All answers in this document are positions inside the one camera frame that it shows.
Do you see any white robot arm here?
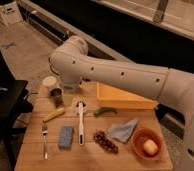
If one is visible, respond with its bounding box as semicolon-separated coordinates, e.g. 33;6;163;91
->
50;36;194;171

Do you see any metal cup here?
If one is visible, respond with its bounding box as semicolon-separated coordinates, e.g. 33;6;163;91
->
50;88;63;108

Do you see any white plastic cup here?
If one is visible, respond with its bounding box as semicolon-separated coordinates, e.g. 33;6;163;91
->
42;76;58;94

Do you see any yellow plastic bin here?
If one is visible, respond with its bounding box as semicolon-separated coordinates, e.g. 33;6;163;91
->
97;83;157;109

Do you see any green pepper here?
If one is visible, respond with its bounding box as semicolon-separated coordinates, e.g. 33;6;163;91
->
93;107;117;117

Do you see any dark grape bunch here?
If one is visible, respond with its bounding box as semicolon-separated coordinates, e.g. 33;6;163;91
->
93;130;118;154

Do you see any grey blue cloth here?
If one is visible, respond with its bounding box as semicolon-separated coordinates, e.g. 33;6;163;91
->
108;118;139;144

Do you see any blue sponge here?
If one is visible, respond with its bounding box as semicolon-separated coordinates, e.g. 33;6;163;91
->
58;126;74;149

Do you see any silver fork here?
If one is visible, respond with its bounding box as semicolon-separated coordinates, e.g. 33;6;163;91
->
42;124;48;160

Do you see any orange bowl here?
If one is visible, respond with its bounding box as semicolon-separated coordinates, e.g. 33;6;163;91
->
131;128;163;161

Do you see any yellow apple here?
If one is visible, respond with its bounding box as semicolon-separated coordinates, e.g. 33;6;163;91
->
143;139;158;156

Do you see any black chair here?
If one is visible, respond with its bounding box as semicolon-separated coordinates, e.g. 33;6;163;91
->
0;50;33;169

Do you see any white cardboard box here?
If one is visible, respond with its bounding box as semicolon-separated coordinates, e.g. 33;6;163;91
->
0;1;23;26

